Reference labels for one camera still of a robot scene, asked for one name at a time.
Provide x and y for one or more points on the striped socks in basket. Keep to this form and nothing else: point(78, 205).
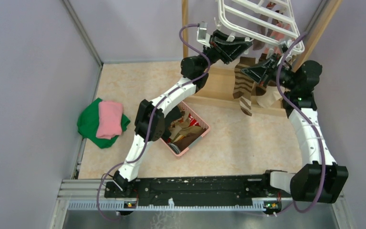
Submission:
point(184, 131)

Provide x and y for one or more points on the pink sock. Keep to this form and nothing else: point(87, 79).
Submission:
point(280, 37)

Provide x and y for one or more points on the wooden rack stand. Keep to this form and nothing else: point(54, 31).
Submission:
point(218, 90)

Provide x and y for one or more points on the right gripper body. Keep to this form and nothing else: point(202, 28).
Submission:
point(285, 78)

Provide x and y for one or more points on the pink folded cloth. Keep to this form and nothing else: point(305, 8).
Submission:
point(110, 116)

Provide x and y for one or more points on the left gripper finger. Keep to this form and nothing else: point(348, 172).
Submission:
point(229, 53)
point(224, 41)

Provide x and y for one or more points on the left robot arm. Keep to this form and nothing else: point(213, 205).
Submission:
point(150, 121)

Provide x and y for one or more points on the maroon striped sock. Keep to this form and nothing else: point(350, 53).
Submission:
point(258, 45)

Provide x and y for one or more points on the white clip hanger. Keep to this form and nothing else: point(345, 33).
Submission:
point(242, 17)

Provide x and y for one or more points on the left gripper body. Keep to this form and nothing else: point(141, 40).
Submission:
point(218, 53)

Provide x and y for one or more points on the pink plastic basket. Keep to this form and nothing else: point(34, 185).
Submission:
point(174, 114)

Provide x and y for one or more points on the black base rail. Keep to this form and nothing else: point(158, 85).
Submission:
point(236, 193)

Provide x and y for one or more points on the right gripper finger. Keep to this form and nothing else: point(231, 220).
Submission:
point(260, 74)
point(271, 62)

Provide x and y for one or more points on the green cloth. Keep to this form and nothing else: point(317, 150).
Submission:
point(88, 123)

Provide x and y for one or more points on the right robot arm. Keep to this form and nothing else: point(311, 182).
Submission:
point(320, 179)

